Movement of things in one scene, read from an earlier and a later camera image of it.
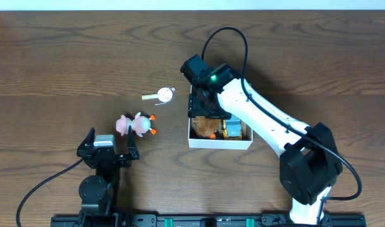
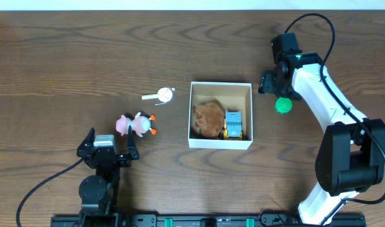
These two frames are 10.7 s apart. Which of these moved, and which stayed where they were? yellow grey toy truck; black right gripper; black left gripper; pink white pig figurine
Moved: black right gripper
Stayed: pink white pig figurine; yellow grey toy truck; black left gripper
